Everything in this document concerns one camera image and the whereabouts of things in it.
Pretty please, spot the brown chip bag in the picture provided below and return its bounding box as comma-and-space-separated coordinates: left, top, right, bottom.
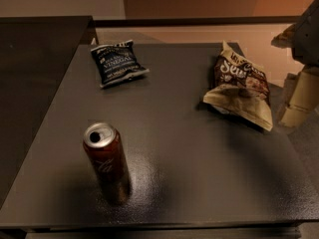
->
203, 42, 273, 131

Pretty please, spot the blue chip bag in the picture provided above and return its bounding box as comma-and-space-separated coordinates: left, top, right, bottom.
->
91, 40, 150, 88

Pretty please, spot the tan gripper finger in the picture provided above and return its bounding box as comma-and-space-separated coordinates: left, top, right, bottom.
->
271, 24, 295, 49
278, 66, 319, 127

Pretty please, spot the red soda can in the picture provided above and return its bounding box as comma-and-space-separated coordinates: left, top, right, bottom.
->
83, 122, 131, 205

